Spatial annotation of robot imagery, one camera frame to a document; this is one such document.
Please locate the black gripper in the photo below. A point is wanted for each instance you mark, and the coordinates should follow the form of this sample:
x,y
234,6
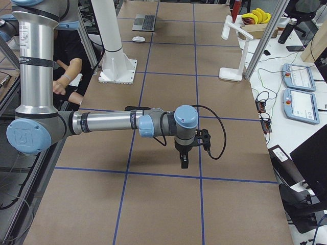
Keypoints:
x,y
183,148

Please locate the black mouse pad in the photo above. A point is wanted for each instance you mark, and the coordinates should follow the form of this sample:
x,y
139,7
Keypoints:
x,y
129,108

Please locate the white computer mouse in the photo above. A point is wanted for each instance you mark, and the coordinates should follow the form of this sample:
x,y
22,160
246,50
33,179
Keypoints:
x,y
138,39

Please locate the grey laptop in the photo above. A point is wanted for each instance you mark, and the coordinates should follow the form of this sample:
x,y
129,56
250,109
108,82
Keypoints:
x,y
145,23

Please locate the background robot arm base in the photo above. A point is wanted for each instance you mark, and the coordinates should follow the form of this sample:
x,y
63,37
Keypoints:
x,y
9,27

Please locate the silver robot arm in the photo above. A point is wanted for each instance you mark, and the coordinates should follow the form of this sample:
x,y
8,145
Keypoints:
x,y
38,124

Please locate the orange black electronics board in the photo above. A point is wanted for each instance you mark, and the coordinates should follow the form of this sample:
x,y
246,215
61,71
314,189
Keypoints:
x,y
260,105

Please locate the brown box with label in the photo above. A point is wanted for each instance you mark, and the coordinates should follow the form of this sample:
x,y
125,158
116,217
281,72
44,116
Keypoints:
x,y
284,165

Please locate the lower blue teach pendant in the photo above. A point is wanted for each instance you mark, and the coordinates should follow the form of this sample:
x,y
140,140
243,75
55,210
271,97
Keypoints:
x,y
300,106

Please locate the blue teach pendant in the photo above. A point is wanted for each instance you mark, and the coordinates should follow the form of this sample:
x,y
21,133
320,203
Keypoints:
x,y
298,77
300,106

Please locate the black monitor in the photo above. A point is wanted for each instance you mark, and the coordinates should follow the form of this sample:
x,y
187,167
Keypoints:
x,y
310,159

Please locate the upper blue teach pendant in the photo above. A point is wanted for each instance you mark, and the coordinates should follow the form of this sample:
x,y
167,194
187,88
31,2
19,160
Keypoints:
x,y
298,77

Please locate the seated person in black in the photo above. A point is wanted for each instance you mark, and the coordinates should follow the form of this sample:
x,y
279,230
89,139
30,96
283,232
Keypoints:
x,y
71,72

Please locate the cardboard box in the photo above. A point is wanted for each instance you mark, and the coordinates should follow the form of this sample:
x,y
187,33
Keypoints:
x,y
256,30

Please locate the black smartphone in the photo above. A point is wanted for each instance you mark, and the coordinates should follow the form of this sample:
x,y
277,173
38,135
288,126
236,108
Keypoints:
x,y
295,48

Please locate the yellow bananas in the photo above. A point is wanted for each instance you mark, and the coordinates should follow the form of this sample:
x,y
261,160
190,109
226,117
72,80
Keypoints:
x,y
256,16

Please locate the black water bottle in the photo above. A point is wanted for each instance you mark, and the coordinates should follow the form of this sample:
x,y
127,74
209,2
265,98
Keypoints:
x,y
287,30

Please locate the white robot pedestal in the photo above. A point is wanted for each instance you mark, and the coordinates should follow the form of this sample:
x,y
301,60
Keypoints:
x,y
116,66

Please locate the aluminium frame post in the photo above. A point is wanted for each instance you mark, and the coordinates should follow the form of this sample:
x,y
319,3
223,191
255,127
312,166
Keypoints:
x,y
277,13

